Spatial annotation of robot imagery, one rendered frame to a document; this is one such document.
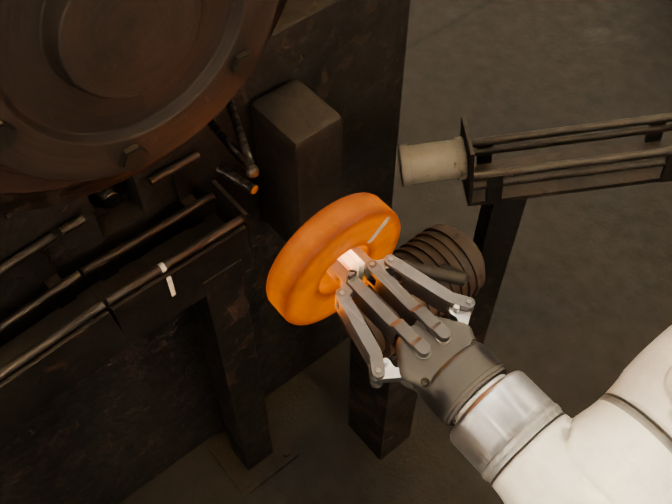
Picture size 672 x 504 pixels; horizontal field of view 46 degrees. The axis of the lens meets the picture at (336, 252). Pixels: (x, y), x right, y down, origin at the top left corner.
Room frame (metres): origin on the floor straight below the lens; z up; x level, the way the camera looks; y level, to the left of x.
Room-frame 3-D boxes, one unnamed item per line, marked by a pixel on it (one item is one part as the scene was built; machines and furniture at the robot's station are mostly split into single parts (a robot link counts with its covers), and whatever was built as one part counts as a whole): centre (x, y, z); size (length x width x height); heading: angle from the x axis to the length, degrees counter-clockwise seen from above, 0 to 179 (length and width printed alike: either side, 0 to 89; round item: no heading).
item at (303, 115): (0.72, 0.05, 0.68); 0.11 x 0.08 x 0.24; 40
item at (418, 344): (0.39, -0.05, 0.84); 0.11 x 0.01 x 0.04; 41
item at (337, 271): (0.43, 0.00, 0.84); 0.05 x 0.03 x 0.01; 40
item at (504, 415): (0.29, -0.15, 0.83); 0.09 x 0.06 x 0.09; 130
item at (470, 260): (0.67, -0.12, 0.27); 0.22 x 0.13 x 0.53; 130
